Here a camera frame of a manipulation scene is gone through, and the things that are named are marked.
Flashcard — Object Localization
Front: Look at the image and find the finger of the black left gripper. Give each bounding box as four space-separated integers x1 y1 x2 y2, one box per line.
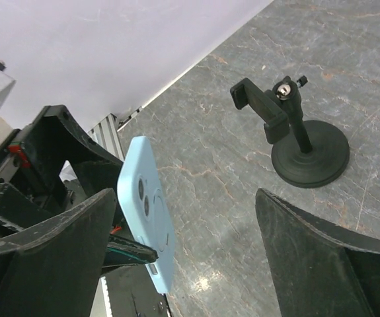
102 234 159 274

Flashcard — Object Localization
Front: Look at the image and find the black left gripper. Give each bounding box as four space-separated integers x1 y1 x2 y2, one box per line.
0 105 123 238

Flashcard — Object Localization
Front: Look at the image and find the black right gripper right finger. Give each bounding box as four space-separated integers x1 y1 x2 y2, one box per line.
255 188 380 316

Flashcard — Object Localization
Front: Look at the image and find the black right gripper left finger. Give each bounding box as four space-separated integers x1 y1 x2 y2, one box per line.
0 188 116 316

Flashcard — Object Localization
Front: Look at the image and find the phone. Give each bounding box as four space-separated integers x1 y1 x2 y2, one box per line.
117 136 175 294

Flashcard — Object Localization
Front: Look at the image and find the black phone stand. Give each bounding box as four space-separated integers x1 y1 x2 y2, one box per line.
230 76 350 188

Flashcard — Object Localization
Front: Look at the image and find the aluminium front rail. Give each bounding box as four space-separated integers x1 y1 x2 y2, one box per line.
88 107 143 161

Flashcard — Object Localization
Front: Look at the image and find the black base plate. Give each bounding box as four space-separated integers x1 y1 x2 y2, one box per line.
90 265 172 317

